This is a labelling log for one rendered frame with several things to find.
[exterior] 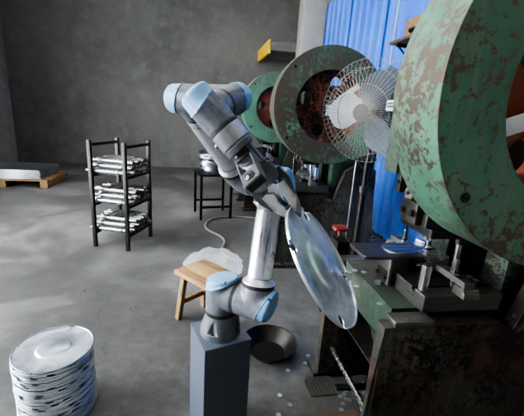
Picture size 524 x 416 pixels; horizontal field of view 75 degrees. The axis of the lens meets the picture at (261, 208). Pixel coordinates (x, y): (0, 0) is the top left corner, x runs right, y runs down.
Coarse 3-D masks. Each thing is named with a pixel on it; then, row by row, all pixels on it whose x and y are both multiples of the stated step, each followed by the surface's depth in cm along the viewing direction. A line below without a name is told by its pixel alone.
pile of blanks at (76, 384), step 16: (64, 368) 130; (80, 368) 137; (16, 384) 129; (32, 384) 128; (48, 384) 128; (64, 384) 131; (80, 384) 137; (96, 384) 150; (16, 400) 134; (32, 400) 129; (48, 400) 130; (64, 400) 134; (80, 400) 138
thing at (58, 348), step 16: (32, 336) 145; (48, 336) 146; (64, 336) 147; (80, 336) 148; (16, 352) 136; (32, 352) 136; (48, 352) 136; (64, 352) 137; (80, 352) 138; (16, 368) 128; (32, 368) 128; (48, 368) 129
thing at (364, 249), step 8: (352, 248) 133; (360, 248) 131; (368, 248) 131; (376, 248) 132; (384, 248) 131; (392, 248) 131; (400, 248) 132; (408, 248) 133; (368, 256) 124; (376, 256) 125; (384, 256) 125; (392, 256) 125; (400, 256) 126; (408, 256) 127; (416, 256) 127; (424, 256) 128; (384, 264) 133; (392, 264) 128; (400, 264) 129; (376, 272) 137; (384, 272) 133; (392, 272) 130; (384, 280) 133; (392, 280) 130
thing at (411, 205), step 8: (408, 192) 131; (408, 200) 129; (400, 208) 132; (408, 208) 129; (416, 208) 124; (400, 216) 134; (408, 216) 128; (416, 216) 125; (424, 216) 124; (416, 224) 125; (424, 224) 124; (432, 224) 124
